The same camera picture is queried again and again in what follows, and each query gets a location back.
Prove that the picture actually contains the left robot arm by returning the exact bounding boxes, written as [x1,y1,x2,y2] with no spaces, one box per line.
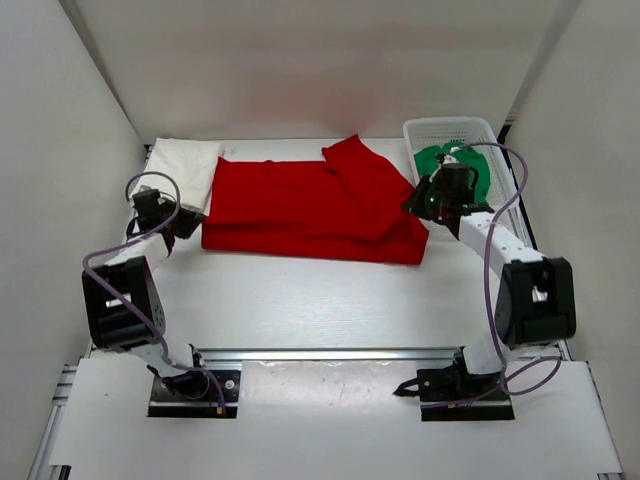
[82,187,210,400]

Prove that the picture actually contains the white t shirt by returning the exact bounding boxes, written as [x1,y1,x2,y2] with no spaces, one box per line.
[144,138,224,213]

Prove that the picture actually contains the red t shirt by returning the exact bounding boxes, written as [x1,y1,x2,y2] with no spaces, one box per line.
[201,136,429,266]

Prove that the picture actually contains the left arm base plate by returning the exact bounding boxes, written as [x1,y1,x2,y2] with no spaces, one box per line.
[147,363,242,419]

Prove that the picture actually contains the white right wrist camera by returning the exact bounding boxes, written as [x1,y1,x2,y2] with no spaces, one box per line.
[436,153,458,167]

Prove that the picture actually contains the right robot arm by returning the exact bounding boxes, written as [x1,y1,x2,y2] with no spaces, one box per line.
[402,155,577,400]

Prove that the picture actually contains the white plastic basket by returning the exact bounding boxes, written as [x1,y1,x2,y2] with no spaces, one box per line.
[403,116,516,210]

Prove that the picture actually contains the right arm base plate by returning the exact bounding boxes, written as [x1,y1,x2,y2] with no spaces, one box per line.
[393,365,515,422]

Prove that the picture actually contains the aluminium frame rail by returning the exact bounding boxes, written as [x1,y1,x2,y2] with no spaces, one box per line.
[199,347,457,362]

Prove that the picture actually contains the green t shirt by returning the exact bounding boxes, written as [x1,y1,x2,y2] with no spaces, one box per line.
[412,142,494,205]

